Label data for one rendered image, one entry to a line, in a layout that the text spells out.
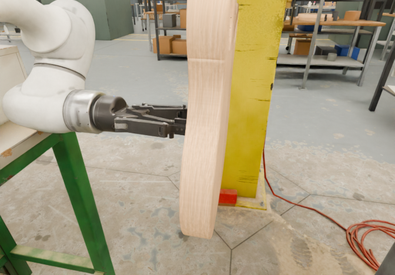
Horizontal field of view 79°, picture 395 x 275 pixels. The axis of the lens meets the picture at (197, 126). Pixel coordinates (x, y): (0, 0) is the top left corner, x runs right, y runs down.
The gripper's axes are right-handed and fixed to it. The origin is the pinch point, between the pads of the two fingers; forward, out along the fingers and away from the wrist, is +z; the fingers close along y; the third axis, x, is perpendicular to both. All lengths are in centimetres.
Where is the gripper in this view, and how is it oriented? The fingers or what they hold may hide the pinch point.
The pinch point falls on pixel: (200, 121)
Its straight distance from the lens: 46.5
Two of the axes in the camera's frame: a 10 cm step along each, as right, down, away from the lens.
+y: -1.8, 3.2, -9.3
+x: 0.4, -9.4, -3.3
